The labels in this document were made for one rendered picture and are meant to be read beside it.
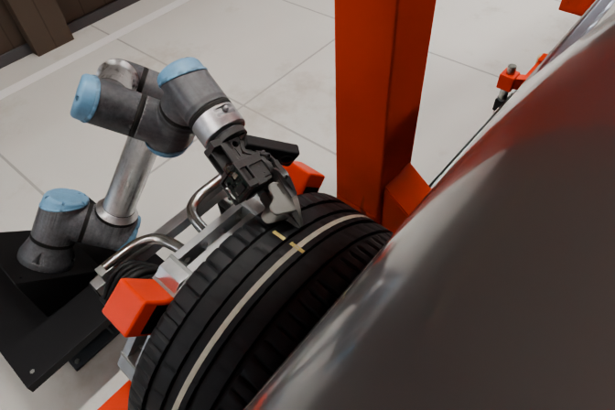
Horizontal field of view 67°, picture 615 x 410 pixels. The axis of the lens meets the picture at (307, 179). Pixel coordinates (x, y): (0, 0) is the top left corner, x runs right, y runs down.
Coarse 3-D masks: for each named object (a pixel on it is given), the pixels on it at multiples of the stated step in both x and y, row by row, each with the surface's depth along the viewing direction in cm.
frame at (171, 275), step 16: (240, 208) 93; (256, 208) 93; (224, 224) 92; (240, 224) 91; (192, 240) 89; (208, 240) 90; (176, 256) 86; (192, 256) 89; (160, 272) 85; (176, 272) 84; (192, 272) 84; (176, 288) 83; (144, 336) 89; (128, 352) 88; (128, 368) 88
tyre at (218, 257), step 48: (240, 240) 81; (288, 240) 82; (336, 240) 82; (384, 240) 87; (192, 288) 77; (240, 288) 76; (288, 288) 74; (336, 288) 74; (192, 336) 74; (240, 336) 71; (288, 336) 70; (144, 384) 77; (192, 384) 72; (240, 384) 68
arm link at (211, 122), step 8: (224, 104) 83; (232, 104) 85; (208, 112) 81; (216, 112) 81; (224, 112) 82; (232, 112) 83; (200, 120) 82; (208, 120) 81; (216, 120) 81; (224, 120) 81; (232, 120) 82; (240, 120) 83; (192, 128) 84; (200, 128) 82; (208, 128) 81; (216, 128) 81; (224, 128) 82; (200, 136) 83; (208, 136) 81; (216, 136) 82; (208, 144) 83
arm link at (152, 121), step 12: (144, 108) 89; (156, 108) 90; (144, 120) 89; (156, 120) 90; (168, 120) 88; (144, 132) 90; (156, 132) 90; (168, 132) 90; (180, 132) 90; (192, 132) 91; (156, 144) 93; (168, 144) 92; (180, 144) 93; (168, 156) 96
